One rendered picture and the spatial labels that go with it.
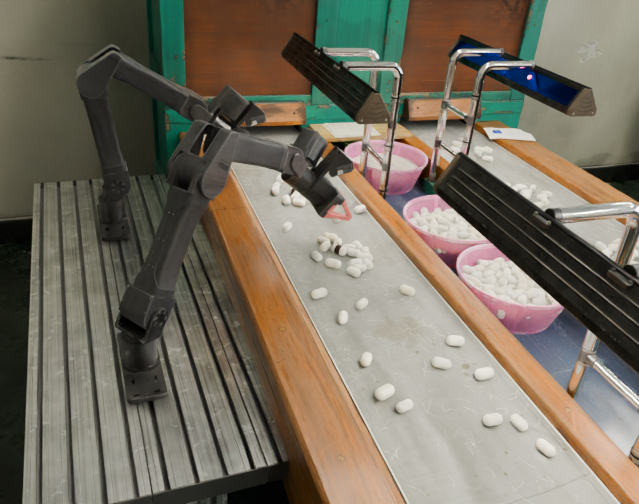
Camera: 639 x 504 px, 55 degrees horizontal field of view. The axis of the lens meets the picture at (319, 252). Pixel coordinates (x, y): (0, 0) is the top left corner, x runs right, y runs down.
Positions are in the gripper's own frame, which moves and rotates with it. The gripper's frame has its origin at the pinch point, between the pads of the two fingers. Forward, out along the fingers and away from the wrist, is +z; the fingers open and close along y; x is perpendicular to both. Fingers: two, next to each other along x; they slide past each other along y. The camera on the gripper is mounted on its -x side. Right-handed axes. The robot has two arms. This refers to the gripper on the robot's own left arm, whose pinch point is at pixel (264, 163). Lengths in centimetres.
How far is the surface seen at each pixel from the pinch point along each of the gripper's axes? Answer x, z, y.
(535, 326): -19, 39, -70
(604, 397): -18, 43, -90
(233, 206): 11.5, -5.8, -15.3
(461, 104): -56, 61, 38
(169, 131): 17.5, -12.9, 42.4
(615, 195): -61, 79, -27
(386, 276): -4, 17, -51
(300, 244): 5.2, 5.3, -33.2
